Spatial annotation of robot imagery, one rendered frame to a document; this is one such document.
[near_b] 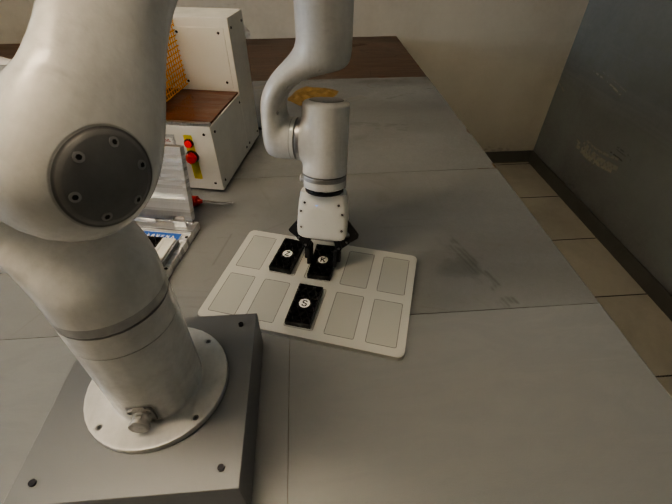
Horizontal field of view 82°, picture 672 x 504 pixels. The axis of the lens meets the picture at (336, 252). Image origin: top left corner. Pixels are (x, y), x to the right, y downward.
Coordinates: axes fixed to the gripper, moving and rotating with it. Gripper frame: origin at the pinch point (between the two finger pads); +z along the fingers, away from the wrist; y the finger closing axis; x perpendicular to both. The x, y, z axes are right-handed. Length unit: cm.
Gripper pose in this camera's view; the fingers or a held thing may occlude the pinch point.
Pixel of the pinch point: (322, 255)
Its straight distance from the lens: 82.7
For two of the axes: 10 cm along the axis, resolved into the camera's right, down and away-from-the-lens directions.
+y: 9.9, 1.2, -1.3
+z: -0.4, 8.6, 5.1
